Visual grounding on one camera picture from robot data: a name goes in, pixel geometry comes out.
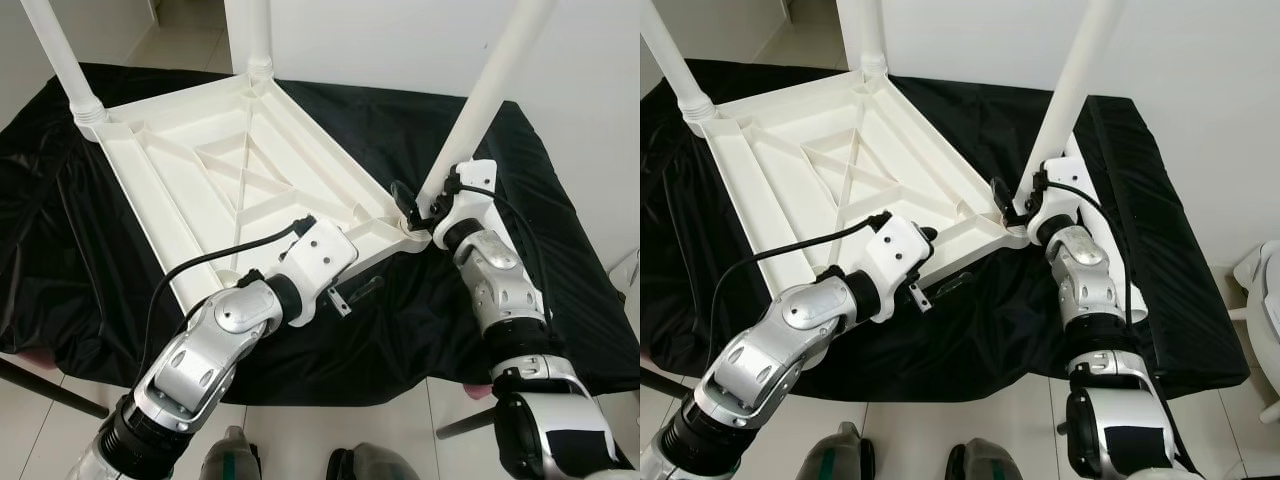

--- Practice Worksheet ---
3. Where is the white plastic children table top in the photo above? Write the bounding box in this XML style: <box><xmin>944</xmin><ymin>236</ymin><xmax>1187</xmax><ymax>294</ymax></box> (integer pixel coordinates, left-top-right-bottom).
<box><xmin>685</xmin><ymin>68</ymin><xmax>1031</xmax><ymax>301</ymax></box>
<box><xmin>75</xmin><ymin>72</ymin><xmax>433</xmax><ymax>313</ymax></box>

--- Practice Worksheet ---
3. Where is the grey right robot leg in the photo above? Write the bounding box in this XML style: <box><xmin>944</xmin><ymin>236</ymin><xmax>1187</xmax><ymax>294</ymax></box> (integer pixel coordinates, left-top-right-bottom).
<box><xmin>945</xmin><ymin>440</ymin><xmax>1031</xmax><ymax>480</ymax></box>
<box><xmin>328</xmin><ymin>443</ymin><xmax>421</xmax><ymax>480</ymax></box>

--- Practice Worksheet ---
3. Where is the grey robot leg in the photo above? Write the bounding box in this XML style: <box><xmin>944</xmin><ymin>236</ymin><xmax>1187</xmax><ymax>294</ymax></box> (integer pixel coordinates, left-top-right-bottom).
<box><xmin>328</xmin><ymin>443</ymin><xmax>421</xmax><ymax>480</ymax></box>
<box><xmin>200</xmin><ymin>425</ymin><xmax>263</xmax><ymax>480</ymax></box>
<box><xmin>800</xmin><ymin>420</ymin><xmax>876</xmax><ymax>480</ymax></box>
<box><xmin>945</xmin><ymin>440</ymin><xmax>1031</xmax><ymax>480</ymax></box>

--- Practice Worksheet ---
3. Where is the grey left robot leg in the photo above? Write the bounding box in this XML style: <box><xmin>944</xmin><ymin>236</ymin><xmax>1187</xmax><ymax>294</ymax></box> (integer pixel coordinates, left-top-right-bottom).
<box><xmin>200</xmin><ymin>425</ymin><xmax>263</xmax><ymax>480</ymax></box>
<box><xmin>800</xmin><ymin>420</ymin><xmax>876</xmax><ymax>480</ymax></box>

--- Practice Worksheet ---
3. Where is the white plastic chair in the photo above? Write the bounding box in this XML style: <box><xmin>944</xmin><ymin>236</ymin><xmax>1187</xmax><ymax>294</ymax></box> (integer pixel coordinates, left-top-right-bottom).
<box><xmin>1225</xmin><ymin>240</ymin><xmax>1280</xmax><ymax>421</ymax></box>
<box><xmin>605</xmin><ymin>250</ymin><xmax>641</xmax><ymax>321</ymax></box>

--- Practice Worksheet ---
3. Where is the black table cloth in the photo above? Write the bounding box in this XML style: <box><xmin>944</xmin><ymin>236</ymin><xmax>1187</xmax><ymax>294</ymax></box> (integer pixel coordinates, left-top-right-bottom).
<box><xmin>0</xmin><ymin>63</ymin><xmax>641</xmax><ymax>406</ymax></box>
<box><xmin>640</xmin><ymin>58</ymin><xmax>1251</xmax><ymax>401</ymax></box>

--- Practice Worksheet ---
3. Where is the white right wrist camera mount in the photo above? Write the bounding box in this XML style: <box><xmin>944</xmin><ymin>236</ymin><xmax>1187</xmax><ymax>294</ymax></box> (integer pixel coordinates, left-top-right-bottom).
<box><xmin>1030</xmin><ymin>158</ymin><xmax>1086</xmax><ymax>241</ymax></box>
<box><xmin>432</xmin><ymin>160</ymin><xmax>498</xmax><ymax>241</ymax></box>

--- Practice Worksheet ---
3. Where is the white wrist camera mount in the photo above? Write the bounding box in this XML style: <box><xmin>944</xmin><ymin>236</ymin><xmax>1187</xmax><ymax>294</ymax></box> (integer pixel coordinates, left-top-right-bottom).
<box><xmin>862</xmin><ymin>213</ymin><xmax>938</xmax><ymax>323</ymax></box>
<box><xmin>432</xmin><ymin>160</ymin><xmax>498</xmax><ymax>241</ymax></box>
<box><xmin>1030</xmin><ymin>158</ymin><xmax>1086</xmax><ymax>241</ymax></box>
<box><xmin>270</xmin><ymin>218</ymin><xmax>358</xmax><ymax>326</ymax></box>

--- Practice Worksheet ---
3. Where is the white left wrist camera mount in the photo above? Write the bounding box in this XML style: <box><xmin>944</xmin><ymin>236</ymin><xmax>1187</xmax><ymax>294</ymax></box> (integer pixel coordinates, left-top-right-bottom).
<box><xmin>862</xmin><ymin>213</ymin><xmax>938</xmax><ymax>323</ymax></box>
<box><xmin>270</xmin><ymin>218</ymin><xmax>358</xmax><ymax>326</ymax></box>

